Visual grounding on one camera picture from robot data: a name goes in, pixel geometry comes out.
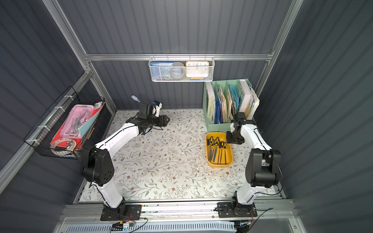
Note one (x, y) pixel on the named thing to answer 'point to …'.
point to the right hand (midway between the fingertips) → (235, 141)
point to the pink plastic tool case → (77, 115)
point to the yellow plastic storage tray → (219, 153)
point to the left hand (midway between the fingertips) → (163, 117)
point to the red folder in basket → (77, 141)
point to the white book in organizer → (246, 99)
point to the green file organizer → (222, 99)
